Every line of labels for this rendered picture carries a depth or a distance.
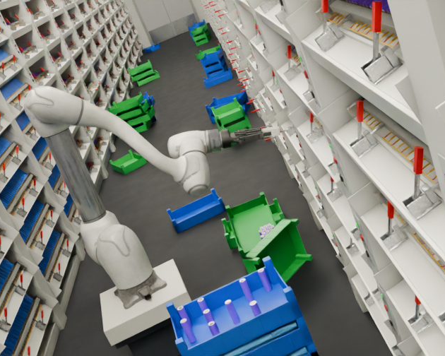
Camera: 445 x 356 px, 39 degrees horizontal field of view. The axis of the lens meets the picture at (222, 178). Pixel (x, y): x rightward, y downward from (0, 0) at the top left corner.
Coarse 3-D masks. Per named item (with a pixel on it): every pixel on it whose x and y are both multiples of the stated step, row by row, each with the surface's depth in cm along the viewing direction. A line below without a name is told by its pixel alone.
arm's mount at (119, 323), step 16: (160, 272) 249; (176, 272) 244; (112, 288) 253; (176, 288) 231; (112, 304) 240; (144, 304) 229; (160, 304) 225; (176, 304) 226; (112, 320) 228; (128, 320) 223; (144, 320) 225; (160, 320) 226; (112, 336) 224; (128, 336) 225
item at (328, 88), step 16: (288, 0) 114; (304, 0) 114; (288, 16) 119; (304, 48) 117; (320, 80) 119; (336, 80) 120; (320, 96) 120; (336, 96) 121; (336, 144) 124; (352, 160) 126; (352, 176) 127; (352, 192) 128; (352, 208) 136; (368, 240) 132; (384, 256) 134; (400, 320) 139; (400, 336) 141; (400, 352) 153
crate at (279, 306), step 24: (264, 264) 165; (240, 288) 166; (264, 288) 166; (288, 288) 148; (192, 312) 165; (216, 312) 164; (240, 312) 160; (264, 312) 147; (288, 312) 148; (216, 336) 146; (240, 336) 147
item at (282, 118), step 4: (280, 112) 266; (284, 112) 266; (276, 116) 266; (280, 116) 266; (284, 116) 266; (280, 120) 267; (284, 120) 267; (288, 120) 266; (280, 124) 267; (284, 124) 265; (288, 124) 262; (292, 124) 258; (284, 128) 262; (292, 128) 255; (288, 136) 251; (292, 136) 248; (296, 136) 245; (292, 140) 245; (296, 140) 242; (292, 144) 241; (296, 144) 239; (296, 148) 235; (300, 148) 232; (300, 156) 227; (304, 160) 209; (304, 164) 210; (308, 168) 210
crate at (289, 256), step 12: (276, 228) 259; (288, 228) 266; (264, 240) 253; (276, 240) 261; (288, 240) 267; (300, 240) 265; (252, 252) 248; (264, 252) 255; (276, 252) 261; (288, 252) 266; (300, 252) 269; (252, 264) 244; (276, 264) 261; (288, 264) 266; (300, 264) 265; (288, 276) 260
